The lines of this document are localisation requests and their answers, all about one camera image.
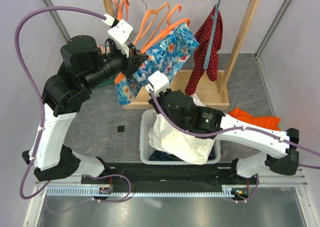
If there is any orange floral garment hanger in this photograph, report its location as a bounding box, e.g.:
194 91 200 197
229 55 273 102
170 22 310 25
114 3 191 85

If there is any blue floral garment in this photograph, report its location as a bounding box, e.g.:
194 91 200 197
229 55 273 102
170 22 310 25
115 23 199 106

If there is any orange plastic hanger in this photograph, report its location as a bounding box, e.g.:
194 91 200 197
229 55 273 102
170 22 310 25
116 0 130 22

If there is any blue denim skirt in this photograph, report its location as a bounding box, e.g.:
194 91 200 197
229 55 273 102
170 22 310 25
149 146 217 162

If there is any white garment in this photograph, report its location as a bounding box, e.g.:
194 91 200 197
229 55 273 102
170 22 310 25
148 91 216 166

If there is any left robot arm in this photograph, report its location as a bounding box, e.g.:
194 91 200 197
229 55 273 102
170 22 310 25
33 35 148 184

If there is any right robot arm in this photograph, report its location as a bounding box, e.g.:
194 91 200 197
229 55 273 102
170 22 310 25
149 89 300 184

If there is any blue-grey plastic hanger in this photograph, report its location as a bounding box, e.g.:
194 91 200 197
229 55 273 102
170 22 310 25
203 0 221 70

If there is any white plastic laundry basket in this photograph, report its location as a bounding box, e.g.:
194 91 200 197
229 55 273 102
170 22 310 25
139 109 222 165

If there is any teal plastic basket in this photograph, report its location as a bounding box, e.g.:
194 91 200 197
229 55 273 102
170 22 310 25
93 45 118 89

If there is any wooden clothes rack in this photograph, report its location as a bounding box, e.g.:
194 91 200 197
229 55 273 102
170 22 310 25
103 0 260 111

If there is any small black square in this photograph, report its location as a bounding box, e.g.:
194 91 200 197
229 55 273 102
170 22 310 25
117 125 125 133

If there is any red dotted garment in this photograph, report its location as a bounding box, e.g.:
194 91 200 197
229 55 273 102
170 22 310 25
184 7 223 96

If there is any orange cloth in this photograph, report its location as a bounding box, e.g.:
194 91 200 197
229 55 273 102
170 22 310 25
228 107 281 131

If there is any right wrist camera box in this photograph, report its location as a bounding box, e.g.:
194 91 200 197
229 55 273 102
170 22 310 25
144 71 170 97

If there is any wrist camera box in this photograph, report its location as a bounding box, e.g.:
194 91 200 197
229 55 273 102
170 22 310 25
102 13 136 58
144 71 170 97

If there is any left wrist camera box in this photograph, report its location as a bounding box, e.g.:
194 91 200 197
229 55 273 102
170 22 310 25
102 13 136 58

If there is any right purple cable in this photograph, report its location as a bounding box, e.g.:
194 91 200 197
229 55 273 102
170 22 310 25
148 86 320 170

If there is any purple cable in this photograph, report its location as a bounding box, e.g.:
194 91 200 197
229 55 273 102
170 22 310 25
148 86 320 170
14 6 111 214

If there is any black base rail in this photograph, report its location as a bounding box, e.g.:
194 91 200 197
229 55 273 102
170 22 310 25
81 161 260 195

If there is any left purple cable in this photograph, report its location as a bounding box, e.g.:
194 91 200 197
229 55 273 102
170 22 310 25
14 6 111 214

